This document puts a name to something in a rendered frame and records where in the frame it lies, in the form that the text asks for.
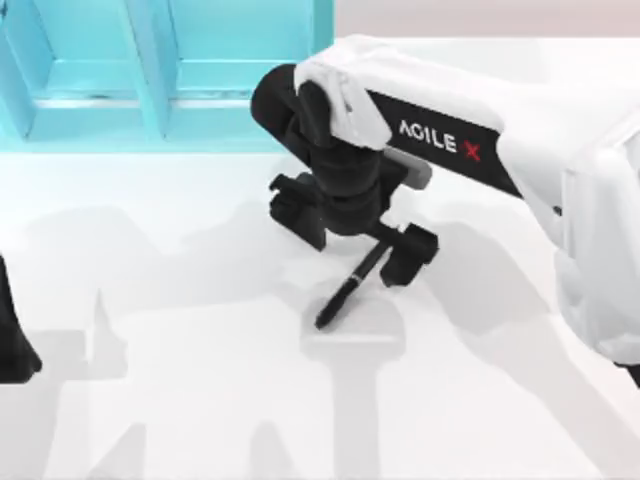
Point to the black pen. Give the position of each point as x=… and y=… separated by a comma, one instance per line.
x=350, y=287

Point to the light blue rack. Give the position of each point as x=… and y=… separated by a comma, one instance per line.
x=150, y=95

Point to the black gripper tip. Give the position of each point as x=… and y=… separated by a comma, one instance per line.
x=15, y=340

